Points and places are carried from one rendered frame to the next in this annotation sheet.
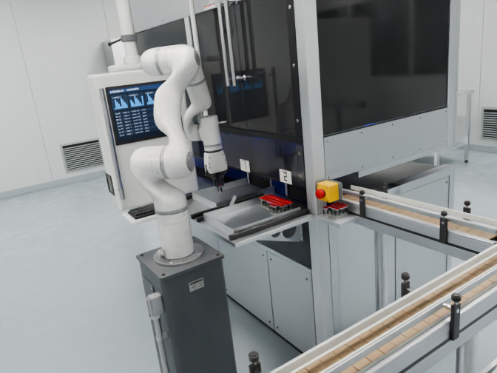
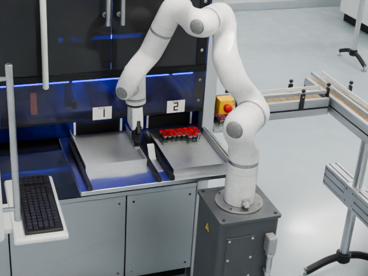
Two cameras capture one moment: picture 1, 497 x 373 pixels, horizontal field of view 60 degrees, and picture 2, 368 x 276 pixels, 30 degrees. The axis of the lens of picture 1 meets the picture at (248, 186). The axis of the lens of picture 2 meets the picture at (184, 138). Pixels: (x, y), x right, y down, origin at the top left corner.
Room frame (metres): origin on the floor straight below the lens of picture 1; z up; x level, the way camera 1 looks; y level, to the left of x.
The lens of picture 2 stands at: (1.32, 2.61, 2.30)
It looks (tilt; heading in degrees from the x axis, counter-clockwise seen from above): 27 degrees down; 280
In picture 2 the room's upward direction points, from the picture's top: 4 degrees clockwise
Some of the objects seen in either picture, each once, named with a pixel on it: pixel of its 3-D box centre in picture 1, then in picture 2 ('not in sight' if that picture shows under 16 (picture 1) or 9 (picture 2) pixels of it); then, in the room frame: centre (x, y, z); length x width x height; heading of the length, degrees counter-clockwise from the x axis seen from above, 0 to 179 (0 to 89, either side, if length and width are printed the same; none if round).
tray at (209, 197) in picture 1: (232, 192); (107, 147); (2.12, 0.08, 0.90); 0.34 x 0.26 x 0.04; 122
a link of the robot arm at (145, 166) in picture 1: (158, 178); (242, 136); (1.52, 0.32, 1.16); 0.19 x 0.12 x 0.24; 73
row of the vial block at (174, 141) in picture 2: (271, 206); (181, 137); (1.83, -0.10, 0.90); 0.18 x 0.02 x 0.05; 31
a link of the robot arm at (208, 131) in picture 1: (209, 129); (134, 81); (1.98, 0.15, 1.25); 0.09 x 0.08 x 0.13; 78
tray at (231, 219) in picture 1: (251, 214); (189, 150); (1.77, 0.00, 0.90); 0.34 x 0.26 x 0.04; 121
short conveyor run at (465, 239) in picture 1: (410, 214); (264, 101); (1.51, -0.60, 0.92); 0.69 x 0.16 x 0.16; 32
